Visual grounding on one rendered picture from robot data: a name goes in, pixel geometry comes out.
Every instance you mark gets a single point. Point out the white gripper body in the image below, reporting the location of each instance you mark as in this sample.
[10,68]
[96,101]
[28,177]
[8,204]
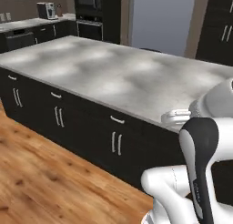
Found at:
[173,118]

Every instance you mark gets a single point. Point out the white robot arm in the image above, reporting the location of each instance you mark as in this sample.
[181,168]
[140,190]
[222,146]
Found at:
[197,148]

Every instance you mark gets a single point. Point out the dark kitchen island cabinet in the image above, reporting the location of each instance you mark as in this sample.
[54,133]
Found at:
[91,133]

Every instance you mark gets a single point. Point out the dark tall cabinet run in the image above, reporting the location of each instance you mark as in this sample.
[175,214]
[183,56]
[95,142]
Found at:
[217,27]

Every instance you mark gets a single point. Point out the dark base cabinet run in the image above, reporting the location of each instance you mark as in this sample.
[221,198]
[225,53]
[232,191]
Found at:
[54,30]

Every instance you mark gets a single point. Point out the black built-in oven stack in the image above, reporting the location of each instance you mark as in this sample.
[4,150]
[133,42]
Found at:
[89,13]

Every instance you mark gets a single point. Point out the small brown jar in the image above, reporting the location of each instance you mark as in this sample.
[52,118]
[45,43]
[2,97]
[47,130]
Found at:
[59,10]

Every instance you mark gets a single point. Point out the silver black coffee machine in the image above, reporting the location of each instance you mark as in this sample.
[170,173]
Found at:
[47,10]

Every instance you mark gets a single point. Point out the dark dishwasher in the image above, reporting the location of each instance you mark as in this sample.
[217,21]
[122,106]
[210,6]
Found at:
[19,39]

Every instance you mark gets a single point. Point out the white wall outlet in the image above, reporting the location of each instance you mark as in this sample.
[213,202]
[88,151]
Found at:
[8,16]

